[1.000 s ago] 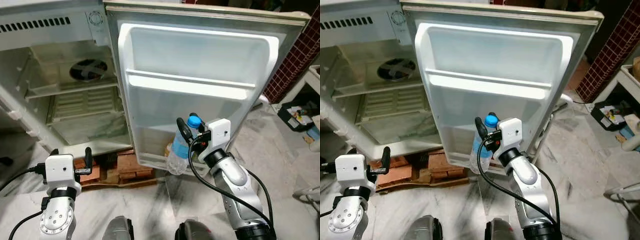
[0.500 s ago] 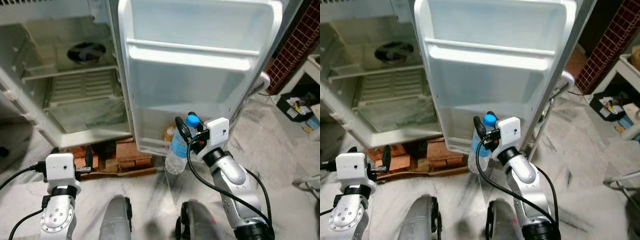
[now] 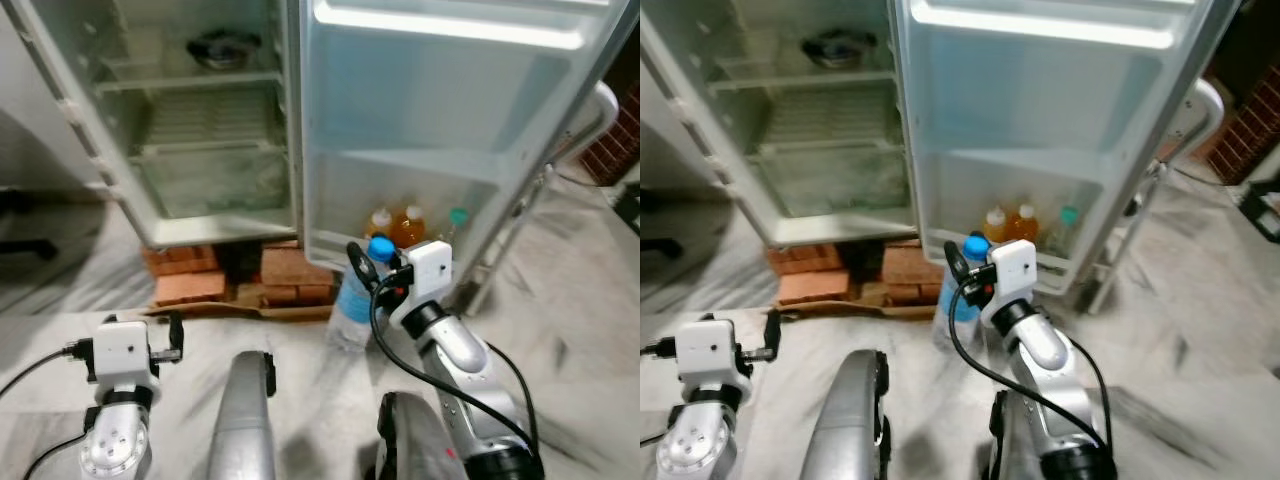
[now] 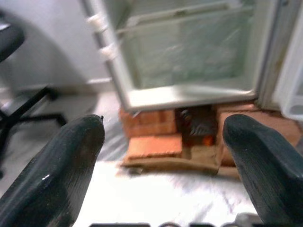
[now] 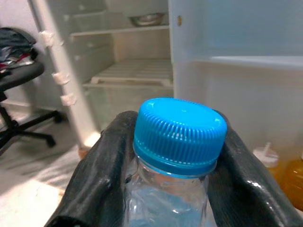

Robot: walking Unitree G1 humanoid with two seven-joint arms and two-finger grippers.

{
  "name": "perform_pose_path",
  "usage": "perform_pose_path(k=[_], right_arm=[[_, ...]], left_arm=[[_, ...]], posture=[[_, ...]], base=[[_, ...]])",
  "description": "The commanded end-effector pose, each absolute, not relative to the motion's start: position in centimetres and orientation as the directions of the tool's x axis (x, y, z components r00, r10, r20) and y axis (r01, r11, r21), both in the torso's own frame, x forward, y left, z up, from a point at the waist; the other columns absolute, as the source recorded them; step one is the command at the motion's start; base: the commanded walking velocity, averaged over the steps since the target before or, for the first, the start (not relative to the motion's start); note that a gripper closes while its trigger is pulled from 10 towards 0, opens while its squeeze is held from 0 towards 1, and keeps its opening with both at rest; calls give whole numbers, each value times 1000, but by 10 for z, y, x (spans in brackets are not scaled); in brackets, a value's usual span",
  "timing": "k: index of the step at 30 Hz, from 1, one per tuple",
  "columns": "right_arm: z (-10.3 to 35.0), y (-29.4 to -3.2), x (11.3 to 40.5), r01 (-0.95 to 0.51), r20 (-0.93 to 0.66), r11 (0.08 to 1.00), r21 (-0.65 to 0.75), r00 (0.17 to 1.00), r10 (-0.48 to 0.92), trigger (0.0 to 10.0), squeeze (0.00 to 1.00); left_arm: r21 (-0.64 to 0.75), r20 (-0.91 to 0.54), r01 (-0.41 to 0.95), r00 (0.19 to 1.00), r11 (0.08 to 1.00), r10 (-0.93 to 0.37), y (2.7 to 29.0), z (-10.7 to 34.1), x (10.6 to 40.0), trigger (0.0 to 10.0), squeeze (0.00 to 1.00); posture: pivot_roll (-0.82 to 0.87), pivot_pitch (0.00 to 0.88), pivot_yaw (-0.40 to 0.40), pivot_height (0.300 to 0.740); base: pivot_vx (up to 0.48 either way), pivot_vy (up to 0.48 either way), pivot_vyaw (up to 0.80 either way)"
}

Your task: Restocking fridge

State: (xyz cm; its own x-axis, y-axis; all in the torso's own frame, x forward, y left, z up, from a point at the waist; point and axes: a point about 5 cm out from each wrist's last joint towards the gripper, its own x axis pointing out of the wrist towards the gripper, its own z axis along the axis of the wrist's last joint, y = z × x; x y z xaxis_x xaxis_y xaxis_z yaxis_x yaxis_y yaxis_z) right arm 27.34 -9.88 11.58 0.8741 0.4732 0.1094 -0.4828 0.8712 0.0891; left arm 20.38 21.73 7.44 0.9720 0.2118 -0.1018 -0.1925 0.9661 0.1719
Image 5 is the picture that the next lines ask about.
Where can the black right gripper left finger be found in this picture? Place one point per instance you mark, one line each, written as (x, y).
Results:
(99, 170)

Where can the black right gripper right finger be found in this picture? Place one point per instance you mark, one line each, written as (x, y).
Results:
(246, 189)

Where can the clear bottle with blue cap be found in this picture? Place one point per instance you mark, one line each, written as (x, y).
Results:
(180, 134)

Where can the silver fridge with green sticker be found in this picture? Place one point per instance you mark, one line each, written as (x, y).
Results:
(142, 47)

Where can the white lidded bottle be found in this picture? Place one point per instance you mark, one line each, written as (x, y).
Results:
(266, 156)

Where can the yellow liquid bottle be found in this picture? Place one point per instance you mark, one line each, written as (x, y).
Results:
(294, 179)

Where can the black office swivel chair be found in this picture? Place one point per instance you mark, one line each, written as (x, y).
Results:
(21, 78)

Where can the pile of dark clothes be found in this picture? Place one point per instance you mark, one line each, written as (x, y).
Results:
(16, 45)

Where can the steel bowl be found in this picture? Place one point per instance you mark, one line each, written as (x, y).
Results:
(146, 19)

